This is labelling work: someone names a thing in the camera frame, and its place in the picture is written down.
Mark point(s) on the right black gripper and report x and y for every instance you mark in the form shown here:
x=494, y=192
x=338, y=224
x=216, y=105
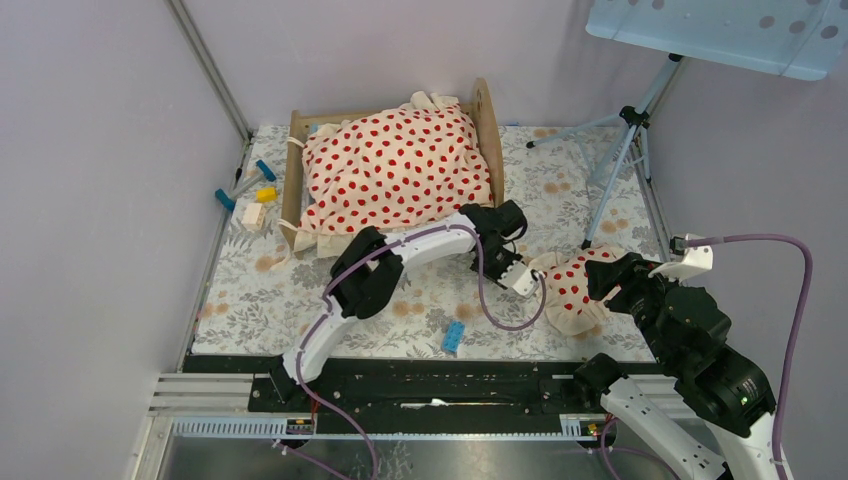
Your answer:
x=629, y=270

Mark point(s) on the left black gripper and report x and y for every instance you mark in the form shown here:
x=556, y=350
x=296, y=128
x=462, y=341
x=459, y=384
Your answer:
x=509, y=259

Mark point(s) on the large strawberry print cushion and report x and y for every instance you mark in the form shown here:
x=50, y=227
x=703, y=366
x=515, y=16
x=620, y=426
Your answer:
x=391, y=172

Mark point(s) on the wooden pet bed frame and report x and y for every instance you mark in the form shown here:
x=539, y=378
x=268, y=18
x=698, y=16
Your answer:
x=490, y=132

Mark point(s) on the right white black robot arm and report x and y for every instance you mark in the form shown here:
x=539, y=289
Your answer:
x=686, y=332

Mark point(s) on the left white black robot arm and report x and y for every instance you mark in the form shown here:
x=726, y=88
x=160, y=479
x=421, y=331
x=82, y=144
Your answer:
x=365, y=276

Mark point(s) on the small strawberry print pillow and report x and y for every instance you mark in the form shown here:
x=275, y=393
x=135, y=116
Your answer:
x=568, y=307

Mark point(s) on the floral table mat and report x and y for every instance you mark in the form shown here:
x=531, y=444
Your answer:
x=259, y=301

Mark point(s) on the blue toy brick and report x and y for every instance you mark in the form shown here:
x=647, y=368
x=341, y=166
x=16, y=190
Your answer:
x=452, y=338

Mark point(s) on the grey tripod stand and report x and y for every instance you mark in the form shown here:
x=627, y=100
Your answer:
x=628, y=149

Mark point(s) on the yellow toy block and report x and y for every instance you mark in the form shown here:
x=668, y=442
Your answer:
x=266, y=195

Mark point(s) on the beige wooden toy block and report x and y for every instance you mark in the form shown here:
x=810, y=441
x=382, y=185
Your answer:
x=254, y=216

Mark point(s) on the light blue perforated tray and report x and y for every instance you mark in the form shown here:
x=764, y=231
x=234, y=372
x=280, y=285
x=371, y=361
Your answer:
x=796, y=39

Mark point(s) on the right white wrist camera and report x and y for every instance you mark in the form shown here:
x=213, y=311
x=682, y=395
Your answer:
x=687, y=262

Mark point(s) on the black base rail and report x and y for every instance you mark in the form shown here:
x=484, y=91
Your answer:
x=425, y=396

